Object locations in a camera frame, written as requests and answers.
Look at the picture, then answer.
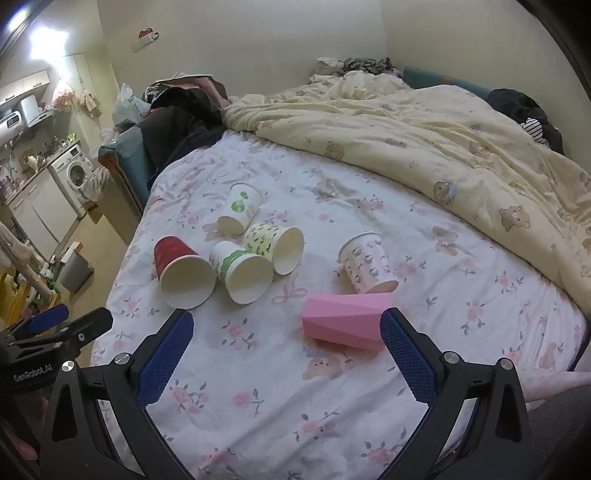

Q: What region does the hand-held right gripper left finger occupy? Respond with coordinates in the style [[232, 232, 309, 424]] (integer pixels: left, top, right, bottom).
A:
[[39, 308, 195, 480]]

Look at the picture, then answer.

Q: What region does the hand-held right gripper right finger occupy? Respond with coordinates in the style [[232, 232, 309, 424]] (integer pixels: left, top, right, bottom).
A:
[[379, 307, 532, 480]]

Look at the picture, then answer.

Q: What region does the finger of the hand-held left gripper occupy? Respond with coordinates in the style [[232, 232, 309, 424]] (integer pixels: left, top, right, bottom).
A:
[[8, 308, 114, 360], [0, 304, 70, 346]]

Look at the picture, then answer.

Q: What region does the pink faceted cup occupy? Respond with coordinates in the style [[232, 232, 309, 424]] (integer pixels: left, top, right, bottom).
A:
[[302, 293, 396, 354]]

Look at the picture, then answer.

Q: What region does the white cup pink print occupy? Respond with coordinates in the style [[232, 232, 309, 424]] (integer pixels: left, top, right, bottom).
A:
[[337, 232, 400, 296]]

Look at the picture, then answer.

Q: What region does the red paper cup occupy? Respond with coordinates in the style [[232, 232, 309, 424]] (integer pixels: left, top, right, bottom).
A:
[[153, 235, 217, 310]]

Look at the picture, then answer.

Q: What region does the white cup green band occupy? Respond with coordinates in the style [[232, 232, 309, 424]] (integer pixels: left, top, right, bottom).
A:
[[209, 240, 274, 305]]

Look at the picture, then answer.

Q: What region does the cream cup dark green print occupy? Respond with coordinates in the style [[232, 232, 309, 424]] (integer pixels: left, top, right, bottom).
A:
[[243, 223, 306, 276]]

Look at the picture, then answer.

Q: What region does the white cup green round logo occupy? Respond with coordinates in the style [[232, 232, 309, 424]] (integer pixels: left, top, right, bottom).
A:
[[216, 183, 264, 236]]

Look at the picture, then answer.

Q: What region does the person's left hand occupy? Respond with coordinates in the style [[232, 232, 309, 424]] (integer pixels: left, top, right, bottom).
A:
[[0, 418, 40, 463]]

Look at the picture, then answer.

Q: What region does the yellow stool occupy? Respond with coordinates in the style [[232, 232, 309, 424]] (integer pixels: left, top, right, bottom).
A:
[[0, 272, 34, 325]]

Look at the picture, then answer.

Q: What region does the grey trash bin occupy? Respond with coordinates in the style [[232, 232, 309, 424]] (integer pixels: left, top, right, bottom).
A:
[[58, 242, 95, 294]]

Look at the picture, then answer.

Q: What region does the white floral bed sheet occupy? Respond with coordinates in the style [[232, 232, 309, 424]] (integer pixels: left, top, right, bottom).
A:
[[89, 129, 588, 480]]

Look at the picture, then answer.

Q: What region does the white lower kitchen cabinet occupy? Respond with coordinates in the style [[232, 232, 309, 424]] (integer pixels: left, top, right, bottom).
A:
[[6, 170, 80, 260]]

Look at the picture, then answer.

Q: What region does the white kitchen cabinet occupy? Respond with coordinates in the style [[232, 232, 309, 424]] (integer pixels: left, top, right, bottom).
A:
[[0, 69, 51, 108], [6, 170, 80, 260]]

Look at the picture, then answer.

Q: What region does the grey mesh laundry bag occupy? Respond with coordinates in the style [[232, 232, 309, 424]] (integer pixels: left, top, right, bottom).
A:
[[79, 168, 110, 202]]

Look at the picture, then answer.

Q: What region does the pink cloth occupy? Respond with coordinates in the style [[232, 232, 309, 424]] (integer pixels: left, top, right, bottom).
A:
[[519, 370, 585, 412]]

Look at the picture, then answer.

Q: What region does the white washing machine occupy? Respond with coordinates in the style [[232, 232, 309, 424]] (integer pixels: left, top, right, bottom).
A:
[[48, 143, 89, 219]]

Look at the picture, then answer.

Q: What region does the yellow bear print quilt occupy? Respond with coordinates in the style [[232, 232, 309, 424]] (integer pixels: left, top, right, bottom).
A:
[[222, 71, 591, 320]]

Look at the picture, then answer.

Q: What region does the beige hanging cloth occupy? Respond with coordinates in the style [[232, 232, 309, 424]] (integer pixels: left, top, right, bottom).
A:
[[78, 87, 103, 119]]

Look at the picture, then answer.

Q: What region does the dark clothes pile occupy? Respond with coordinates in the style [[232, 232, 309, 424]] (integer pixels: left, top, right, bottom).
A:
[[137, 75, 230, 197]]

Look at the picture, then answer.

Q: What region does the pink hanging plastic bag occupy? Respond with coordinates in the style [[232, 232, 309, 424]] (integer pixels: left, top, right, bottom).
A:
[[51, 82, 77, 110]]

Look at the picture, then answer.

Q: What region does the white plastic bag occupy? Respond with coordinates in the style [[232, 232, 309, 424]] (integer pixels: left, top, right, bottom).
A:
[[112, 83, 151, 126]]

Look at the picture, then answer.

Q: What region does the white upper kitchen cabinet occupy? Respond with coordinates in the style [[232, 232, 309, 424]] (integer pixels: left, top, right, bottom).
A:
[[0, 69, 51, 108]]

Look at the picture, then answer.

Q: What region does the striped black white cloth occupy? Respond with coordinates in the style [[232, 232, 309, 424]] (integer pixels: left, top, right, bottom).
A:
[[520, 117, 549, 147]]

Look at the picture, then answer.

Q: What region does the black fluffy clothing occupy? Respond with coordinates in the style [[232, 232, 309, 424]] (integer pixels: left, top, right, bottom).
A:
[[488, 88, 566, 156]]

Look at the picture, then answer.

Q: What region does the dark patterned clothing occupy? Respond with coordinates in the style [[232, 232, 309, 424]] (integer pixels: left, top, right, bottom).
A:
[[342, 56, 394, 75]]

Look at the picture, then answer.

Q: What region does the white crumpled cloth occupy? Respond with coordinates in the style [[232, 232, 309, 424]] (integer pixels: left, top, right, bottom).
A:
[[316, 56, 345, 77]]

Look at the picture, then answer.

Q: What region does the teal bed frame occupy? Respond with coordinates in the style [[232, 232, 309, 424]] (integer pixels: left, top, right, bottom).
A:
[[98, 126, 154, 219]]

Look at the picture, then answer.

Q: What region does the red white wall decoration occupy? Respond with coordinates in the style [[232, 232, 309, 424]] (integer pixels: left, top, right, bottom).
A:
[[131, 28, 161, 53]]

